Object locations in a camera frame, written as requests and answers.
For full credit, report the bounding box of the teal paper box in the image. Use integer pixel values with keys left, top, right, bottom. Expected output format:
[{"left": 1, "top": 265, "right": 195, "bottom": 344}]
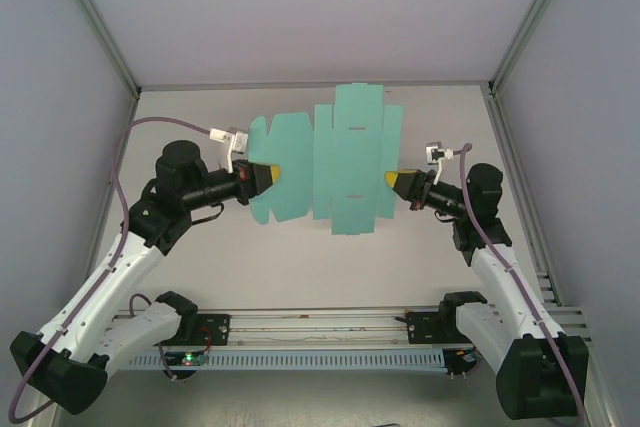
[{"left": 248, "top": 82, "right": 405, "bottom": 237}]

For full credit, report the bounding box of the small circuit board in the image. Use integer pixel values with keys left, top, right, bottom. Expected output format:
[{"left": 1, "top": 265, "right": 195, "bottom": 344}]
[{"left": 446, "top": 346, "right": 482, "bottom": 366}]

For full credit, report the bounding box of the circuit board with green light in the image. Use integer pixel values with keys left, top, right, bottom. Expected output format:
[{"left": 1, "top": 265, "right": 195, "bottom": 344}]
[{"left": 160, "top": 350, "right": 209, "bottom": 368}]

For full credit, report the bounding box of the aluminium table side rail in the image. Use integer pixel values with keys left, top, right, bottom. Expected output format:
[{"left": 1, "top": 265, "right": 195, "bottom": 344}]
[
  {"left": 92, "top": 91, "right": 141, "bottom": 268},
  {"left": 483, "top": 91, "right": 561, "bottom": 306}
]

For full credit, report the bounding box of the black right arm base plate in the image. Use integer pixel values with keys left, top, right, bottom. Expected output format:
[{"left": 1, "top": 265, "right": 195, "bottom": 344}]
[{"left": 404, "top": 310, "right": 451, "bottom": 346}]

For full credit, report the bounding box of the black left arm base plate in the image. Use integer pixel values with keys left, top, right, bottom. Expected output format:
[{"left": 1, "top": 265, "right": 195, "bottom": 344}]
[{"left": 189, "top": 313, "right": 232, "bottom": 347}]

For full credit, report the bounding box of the aluminium mounting rail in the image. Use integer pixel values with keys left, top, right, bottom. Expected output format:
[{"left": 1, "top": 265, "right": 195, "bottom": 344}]
[{"left": 113, "top": 302, "right": 594, "bottom": 348}]

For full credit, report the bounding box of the perforated grey cable duct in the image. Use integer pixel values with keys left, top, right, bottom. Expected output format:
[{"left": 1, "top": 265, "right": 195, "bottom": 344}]
[{"left": 122, "top": 348, "right": 446, "bottom": 374}]

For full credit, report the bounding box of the aluminium frame post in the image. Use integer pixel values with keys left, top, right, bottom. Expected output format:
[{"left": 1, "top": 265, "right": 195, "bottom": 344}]
[
  {"left": 487, "top": 0, "right": 586, "bottom": 98},
  {"left": 49, "top": 0, "right": 144, "bottom": 98}
]

